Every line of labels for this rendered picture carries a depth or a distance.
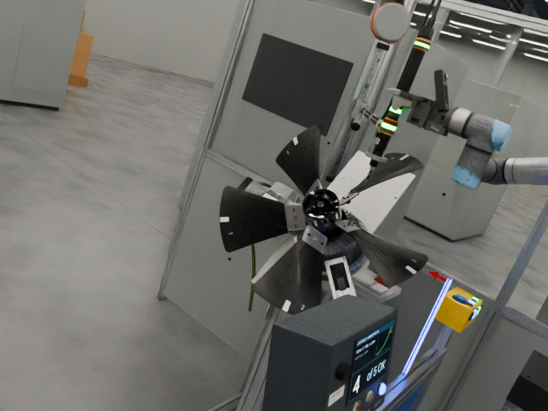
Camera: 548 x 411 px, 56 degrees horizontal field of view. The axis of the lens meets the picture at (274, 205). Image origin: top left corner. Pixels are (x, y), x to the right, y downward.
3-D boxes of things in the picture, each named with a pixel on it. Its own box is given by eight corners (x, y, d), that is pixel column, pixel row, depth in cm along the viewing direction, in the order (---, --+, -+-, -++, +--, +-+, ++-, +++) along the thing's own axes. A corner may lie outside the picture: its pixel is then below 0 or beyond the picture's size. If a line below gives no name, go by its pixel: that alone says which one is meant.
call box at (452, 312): (444, 311, 185) (457, 285, 182) (470, 325, 180) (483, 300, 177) (430, 320, 172) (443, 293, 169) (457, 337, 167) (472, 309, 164)
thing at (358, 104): (346, 116, 222) (354, 97, 219) (362, 121, 222) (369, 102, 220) (350, 118, 212) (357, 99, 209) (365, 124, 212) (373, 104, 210)
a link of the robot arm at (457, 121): (470, 110, 138) (477, 113, 145) (454, 104, 140) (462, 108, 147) (458, 136, 140) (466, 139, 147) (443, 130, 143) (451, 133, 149)
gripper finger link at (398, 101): (377, 103, 151) (407, 115, 148) (386, 84, 150) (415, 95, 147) (380, 104, 154) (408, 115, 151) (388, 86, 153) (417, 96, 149)
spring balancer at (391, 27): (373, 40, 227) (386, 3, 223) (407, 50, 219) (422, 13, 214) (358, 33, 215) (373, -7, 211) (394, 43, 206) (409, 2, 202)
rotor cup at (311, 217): (312, 202, 180) (306, 180, 169) (352, 209, 174) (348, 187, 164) (298, 237, 173) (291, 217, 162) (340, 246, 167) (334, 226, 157)
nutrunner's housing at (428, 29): (365, 162, 160) (425, 15, 148) (377, 166, 161) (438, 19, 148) (367, 165, 157) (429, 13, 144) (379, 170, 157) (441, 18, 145)
